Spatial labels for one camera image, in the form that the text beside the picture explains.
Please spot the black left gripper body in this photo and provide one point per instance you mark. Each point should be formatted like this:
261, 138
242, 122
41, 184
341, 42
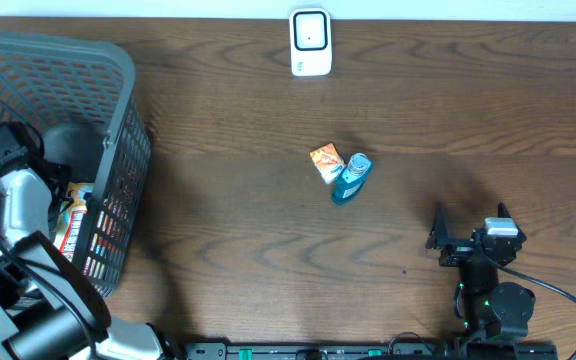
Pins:
50, 172

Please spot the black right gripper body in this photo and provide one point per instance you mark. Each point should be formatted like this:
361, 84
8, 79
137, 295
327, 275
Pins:
455, 254

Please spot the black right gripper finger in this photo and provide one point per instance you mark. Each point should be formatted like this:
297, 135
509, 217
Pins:
438, 237
502, 211

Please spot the yellow red snack bag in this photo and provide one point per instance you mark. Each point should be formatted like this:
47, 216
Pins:
70, 218

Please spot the blue mouthwash bottle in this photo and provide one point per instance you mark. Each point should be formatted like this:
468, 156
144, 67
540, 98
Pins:
350, 182

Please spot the orange white small box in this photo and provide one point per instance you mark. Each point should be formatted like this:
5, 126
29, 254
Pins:
328, 162

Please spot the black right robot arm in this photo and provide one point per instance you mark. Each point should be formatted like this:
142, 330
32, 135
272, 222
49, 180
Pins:
493, 311

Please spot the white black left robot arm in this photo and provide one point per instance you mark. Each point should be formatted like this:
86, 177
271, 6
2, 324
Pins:
48, 309

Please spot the white barcode scanner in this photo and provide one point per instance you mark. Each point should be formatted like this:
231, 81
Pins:
310, 42

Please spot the grey plastic shopping basket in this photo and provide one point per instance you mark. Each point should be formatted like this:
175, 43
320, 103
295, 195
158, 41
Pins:
76, 99

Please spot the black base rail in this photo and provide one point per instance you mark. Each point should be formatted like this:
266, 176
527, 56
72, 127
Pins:
405, 349

